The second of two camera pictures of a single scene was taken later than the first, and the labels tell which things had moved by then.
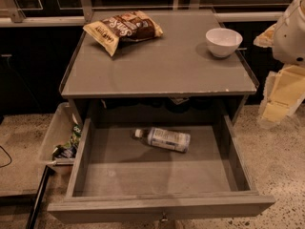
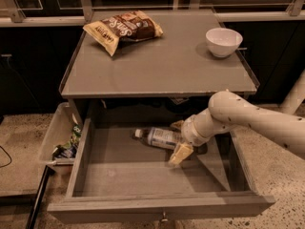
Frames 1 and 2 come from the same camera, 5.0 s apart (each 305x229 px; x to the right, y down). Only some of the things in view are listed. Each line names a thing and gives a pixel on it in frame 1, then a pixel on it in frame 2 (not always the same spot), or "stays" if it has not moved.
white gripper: x=291 y=37 to x=191 y=132
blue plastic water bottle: x=164 y=138 stays
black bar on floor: x=31 y=219 stays
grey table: x=172 y=75 stays
